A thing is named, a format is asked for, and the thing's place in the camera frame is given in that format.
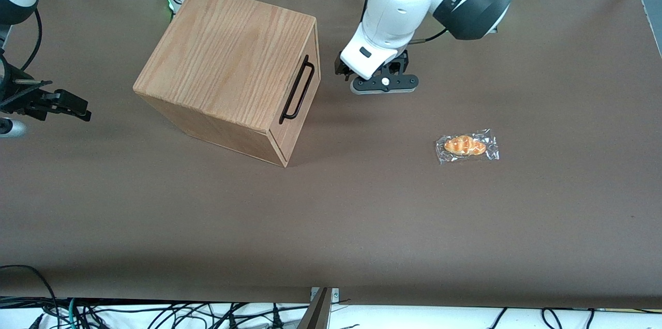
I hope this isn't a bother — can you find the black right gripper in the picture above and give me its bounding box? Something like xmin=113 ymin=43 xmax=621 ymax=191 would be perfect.
xmin=0 ymin=55 xmax=92 ymax=123

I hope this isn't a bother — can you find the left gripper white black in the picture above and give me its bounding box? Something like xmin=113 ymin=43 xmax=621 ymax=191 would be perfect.
xmin=335 ymin=24 xmax=414 ymax=80

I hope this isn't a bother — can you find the black metal drawer handle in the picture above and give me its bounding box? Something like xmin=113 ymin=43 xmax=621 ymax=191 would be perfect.
xmin=279 ymin=54 xmax=315 ymax=125

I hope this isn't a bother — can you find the wooden drawer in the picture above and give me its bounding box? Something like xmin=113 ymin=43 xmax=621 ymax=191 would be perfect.
xmin=269 ymin=18 xmax=321 ymax=149

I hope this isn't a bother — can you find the wooden drawer cabinet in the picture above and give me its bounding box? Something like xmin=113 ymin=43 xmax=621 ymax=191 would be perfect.
xmin=133 ymin=0 xmax=322 ymax=168

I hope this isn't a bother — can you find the bread roll in clear wrapper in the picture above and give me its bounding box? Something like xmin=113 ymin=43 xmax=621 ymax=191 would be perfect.
xmin=435 ymin=128 xmax=500 ymax=165

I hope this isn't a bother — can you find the dark angled bar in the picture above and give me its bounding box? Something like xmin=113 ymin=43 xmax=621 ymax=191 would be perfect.
xmin=296 ymin=288 xmax=332 ymax=329

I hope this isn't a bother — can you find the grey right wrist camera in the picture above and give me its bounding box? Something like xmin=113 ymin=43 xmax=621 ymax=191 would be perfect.
xmin=0 ymin=118 xmax=27 ymax=139

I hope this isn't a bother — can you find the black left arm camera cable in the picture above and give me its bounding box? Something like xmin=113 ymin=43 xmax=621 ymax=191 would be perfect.
xmin=414 ymin=0 xmax=528 ymax=45

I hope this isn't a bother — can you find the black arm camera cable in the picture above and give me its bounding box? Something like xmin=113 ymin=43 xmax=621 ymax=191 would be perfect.
xmin=414 ymin=0 xmax=528 ymax=45
xmin=20 ymin=8 xmax=43 ymax=72

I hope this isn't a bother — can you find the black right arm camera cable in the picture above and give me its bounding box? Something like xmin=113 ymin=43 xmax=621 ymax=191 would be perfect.
xmin=20 ymin=8 xmax=43 ymax=72

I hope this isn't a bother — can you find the looped black cable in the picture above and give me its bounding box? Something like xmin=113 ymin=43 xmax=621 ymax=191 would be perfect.
xmin=0 ymin=265 xmax=58 ymax=329

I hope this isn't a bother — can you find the small metal table bracket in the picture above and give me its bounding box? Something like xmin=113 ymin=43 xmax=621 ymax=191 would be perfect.
xmin=310 ymin=287 xmax=340 ymax=304

